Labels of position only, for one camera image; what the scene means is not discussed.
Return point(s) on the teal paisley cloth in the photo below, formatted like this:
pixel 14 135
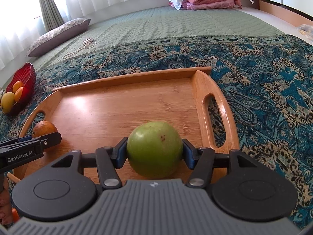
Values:
pixel 267 82

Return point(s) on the green apple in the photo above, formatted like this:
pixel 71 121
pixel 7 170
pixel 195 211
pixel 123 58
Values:
pixel 154 150

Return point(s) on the orange in bowl rear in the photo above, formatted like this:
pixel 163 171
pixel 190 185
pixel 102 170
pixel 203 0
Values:
pixel 17 85

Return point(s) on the person's left hand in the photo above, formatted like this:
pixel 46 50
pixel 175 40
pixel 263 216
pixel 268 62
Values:
pixel 5 203

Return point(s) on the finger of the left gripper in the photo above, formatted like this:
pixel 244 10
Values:
pixel 50 140

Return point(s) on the green quilted mat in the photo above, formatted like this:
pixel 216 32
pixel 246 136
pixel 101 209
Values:
pixel 160 22

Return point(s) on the grey green drape left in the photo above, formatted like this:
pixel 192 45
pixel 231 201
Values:
pixel 50 14

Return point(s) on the orange in bowl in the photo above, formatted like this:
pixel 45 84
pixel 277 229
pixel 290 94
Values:
pixel 18 94
pixel 17 85

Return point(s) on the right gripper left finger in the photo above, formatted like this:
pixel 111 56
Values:
pixel 107 159

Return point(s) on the floral grey pillow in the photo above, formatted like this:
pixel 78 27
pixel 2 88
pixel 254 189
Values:
pixel 57 36

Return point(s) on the orange in bowl front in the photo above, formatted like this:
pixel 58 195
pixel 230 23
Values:
pixel 18 94

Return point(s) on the large brownish orange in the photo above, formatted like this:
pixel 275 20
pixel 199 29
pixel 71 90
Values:
pixel 43 128

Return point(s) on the yellow fruit in bowl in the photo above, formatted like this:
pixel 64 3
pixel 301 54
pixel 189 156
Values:
pixel 7 102

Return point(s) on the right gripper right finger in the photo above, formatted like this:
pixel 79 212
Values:
pixel 202 161

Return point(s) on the wooden serving tray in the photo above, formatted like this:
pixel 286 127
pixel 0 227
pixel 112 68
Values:
pixel 100 113

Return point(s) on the red fruit bowl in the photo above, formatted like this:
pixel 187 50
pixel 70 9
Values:
pixel 27 75

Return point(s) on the clear plastic bag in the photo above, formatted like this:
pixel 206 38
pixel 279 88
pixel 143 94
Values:
pixel 306 30

